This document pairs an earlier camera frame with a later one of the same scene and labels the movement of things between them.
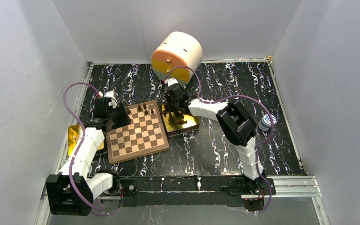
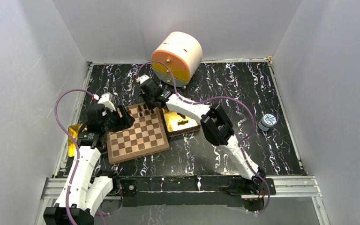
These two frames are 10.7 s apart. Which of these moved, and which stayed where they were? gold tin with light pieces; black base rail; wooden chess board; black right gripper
Moved: black right gripper
Stayed: gold tin with light pieces; wooden chess board; black base rail
